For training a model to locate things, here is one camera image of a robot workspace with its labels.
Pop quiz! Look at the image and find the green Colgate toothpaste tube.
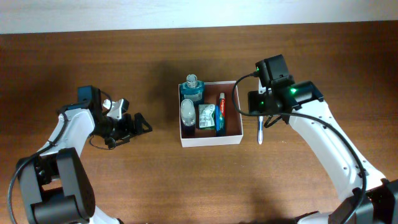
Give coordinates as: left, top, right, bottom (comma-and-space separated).
217, 92, 226, 136

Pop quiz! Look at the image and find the green and white soap packet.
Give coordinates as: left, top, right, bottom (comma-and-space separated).
198, 104, 215, 129

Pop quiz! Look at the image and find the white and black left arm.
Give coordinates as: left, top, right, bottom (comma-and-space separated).
6, 85, 152, 224

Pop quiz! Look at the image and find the blue Listerine mouthwash bottle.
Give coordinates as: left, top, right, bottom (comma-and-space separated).
179, 74, 205, 106

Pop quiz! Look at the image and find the blue and white toothbrush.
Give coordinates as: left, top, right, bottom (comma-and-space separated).
257, 116, 264, 144

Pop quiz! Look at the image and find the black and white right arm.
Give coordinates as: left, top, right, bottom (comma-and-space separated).
248, 55, 397, 223

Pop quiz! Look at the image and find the clear pump soap bottle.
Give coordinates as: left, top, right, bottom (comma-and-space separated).
180, 99, 196, 137

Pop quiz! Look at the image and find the blue disposable razor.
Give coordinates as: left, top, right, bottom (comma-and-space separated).
215, 105, 221, 137

